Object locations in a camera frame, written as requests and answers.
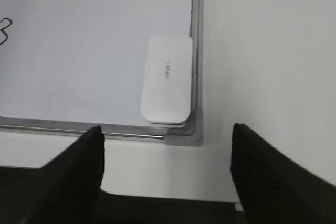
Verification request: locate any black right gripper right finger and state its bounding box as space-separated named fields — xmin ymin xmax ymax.
xmin=230 ymin=123 xmax=335 ymax=223

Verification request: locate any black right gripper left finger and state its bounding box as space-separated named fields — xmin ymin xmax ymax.
xmin=1 ymin=126 xmax=104 ymax=223

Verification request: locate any white rectangular board eraser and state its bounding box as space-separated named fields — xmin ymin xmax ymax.
xmin=140 ymin=34 xmax=193 ymax=125

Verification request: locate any white whiteboard with grey frame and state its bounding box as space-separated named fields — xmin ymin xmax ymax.
xmin=1 ymin=0 xmax=203 ymax=146

